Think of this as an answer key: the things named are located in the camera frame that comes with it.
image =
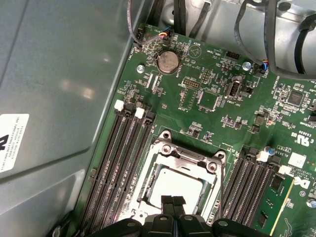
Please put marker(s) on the green RAM stick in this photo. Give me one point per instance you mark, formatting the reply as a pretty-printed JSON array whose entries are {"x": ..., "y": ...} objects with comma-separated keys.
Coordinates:
[{"x": 276, "y": 197}]

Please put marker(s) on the metal socket cover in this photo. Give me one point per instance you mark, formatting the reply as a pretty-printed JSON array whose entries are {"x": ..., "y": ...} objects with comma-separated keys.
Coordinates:
[{"x": 180, "y": 163}]

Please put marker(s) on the round coin cell battery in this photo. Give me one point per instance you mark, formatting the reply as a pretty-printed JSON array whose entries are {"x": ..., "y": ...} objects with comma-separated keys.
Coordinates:
[{"x": 168, "y": 61}]

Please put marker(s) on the silver CPU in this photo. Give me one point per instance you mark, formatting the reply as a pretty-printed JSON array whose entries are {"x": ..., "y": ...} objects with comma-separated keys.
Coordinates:
[{"x": 177, "y": 182}]

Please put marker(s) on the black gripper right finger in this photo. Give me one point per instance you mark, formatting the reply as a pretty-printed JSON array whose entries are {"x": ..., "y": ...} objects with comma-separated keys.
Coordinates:
[{"x": 192, "y": 225}]

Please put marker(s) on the CPU socket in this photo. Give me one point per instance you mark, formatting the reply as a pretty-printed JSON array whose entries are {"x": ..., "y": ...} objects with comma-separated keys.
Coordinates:
[{"x": 161, "y": 140}]

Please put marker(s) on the white case label sticker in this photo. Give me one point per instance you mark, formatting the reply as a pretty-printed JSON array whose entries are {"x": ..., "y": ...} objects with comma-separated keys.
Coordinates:
[{"x": 11, "y": 143}]

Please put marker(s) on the silver internal USB port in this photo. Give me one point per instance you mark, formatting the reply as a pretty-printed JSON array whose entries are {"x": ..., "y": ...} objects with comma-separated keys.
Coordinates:
[{"x": 233, "y": 90}]

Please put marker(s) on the black and grey PC case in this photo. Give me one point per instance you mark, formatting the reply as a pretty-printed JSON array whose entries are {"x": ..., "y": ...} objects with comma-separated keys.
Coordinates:
[{"x": 61, "y": 74}]

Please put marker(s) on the metal socket locking lever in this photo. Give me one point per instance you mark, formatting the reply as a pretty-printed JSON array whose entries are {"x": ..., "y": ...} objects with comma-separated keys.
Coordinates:
[{"x": 222, "y": 190}]

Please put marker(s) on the green Dell motherboard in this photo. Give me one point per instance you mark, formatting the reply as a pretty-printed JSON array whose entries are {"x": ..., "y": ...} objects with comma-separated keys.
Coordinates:
[{"x": 222, "y": 111}]

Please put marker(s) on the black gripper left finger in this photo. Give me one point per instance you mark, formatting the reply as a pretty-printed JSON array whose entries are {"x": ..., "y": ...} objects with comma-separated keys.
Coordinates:
[{"x": 158, "y": 225}]

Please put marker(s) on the silver motherboard screw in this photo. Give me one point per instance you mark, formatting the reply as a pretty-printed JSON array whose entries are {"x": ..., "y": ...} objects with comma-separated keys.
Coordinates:
[
  {"x": 140, "y": 68},
  {"x": 246, "y": 66},
  {"x": 311, "y": 203}
]

